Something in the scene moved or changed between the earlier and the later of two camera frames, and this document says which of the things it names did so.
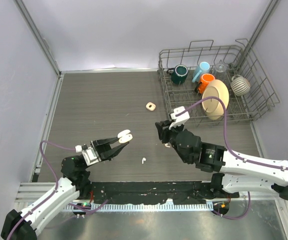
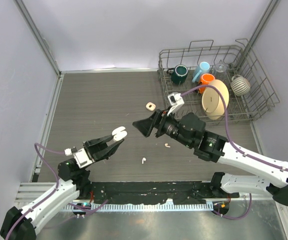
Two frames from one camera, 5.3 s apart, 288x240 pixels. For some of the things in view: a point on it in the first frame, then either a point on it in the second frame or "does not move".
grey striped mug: (240, 86) does not move
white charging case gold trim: (125, 136) to (119, 134)
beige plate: (213, 107) does not move
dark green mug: (178, 74) does not move
